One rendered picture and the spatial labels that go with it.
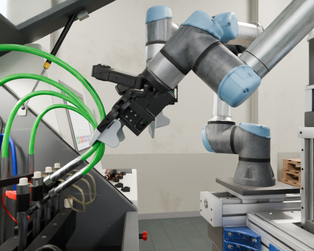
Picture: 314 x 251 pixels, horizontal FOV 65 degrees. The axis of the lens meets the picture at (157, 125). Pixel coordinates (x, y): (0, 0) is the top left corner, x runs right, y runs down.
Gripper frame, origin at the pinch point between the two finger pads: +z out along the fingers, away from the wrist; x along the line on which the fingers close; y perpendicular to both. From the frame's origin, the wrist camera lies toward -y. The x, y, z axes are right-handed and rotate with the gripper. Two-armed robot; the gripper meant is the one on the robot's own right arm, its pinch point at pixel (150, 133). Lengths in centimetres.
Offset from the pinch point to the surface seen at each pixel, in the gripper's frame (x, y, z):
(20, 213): -13.2, -28.9, 17.3
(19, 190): -13.3, -29.2, 12.3
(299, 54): 296, 252, -121
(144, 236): 31, 0, 42
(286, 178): 257, 205, 66
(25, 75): -4.6, -32.0, -14.5
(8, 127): 3.4, -39.9, -1.3
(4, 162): 3.2, -40.7, 8.3
